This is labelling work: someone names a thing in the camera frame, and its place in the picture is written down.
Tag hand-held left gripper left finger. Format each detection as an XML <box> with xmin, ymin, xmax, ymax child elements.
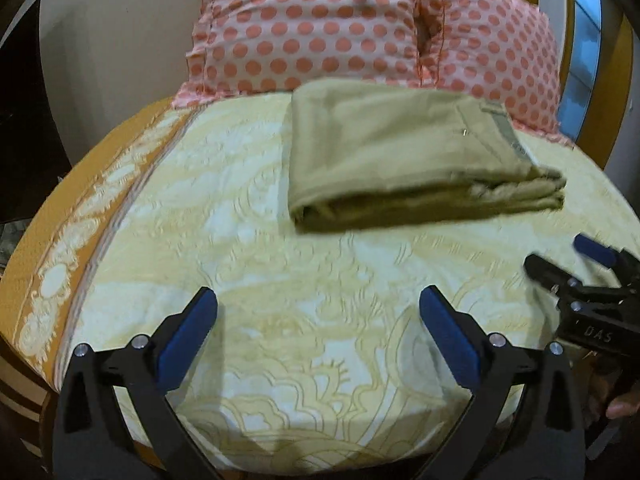
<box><xmin>52</xmin><ymin>286</ymin><xmax>218</xmax><ymax>480</ymax></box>

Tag khaki pants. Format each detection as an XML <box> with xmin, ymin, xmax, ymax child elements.
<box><xmin>289</xmin><ymin>79</ymin><xmax>567</xmax><ymax>235</ymax></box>

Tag dark furniture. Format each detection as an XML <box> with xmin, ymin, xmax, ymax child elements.
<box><xmin>0</xmin><ymin>0</ymin><xmax>76</xmax><ymax>223</ymax></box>

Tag person's right hand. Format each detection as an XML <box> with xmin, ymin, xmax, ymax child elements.
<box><xmin>590</xmin><ymin>362</ymin><xmax>640</xmax><ymax>422</ymax></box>

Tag yellow patterned bedspread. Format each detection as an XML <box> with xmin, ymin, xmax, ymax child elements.
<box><xmin>0</xmin><ymin>87</ymin><xmax>640</xmax><ymax>480</ymax></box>

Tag pink polka dot pillow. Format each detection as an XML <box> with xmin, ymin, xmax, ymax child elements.
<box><xmin>172</xmin><ymin>0</ymin><xmax>432</xmax><ymax>109</ymax></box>
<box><xmin>417</xmin><ymin>0</ymin><xmax>574</xmax><ymax>147</ymax></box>

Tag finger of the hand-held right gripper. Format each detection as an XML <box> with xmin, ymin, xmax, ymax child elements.
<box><xmin>522</xmin><ymin>254</ymin><xmax>626</xmax><ymax>311</ymax></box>
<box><xmin>572</xmin><ymin>234</ymin><xmax>640</xmax><ymax>282</ymax></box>

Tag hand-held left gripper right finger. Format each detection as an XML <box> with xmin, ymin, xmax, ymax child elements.
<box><xmin>419</xmin><ymin>285</ymin><xmax>586</xmax><ymax>480</ymax></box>

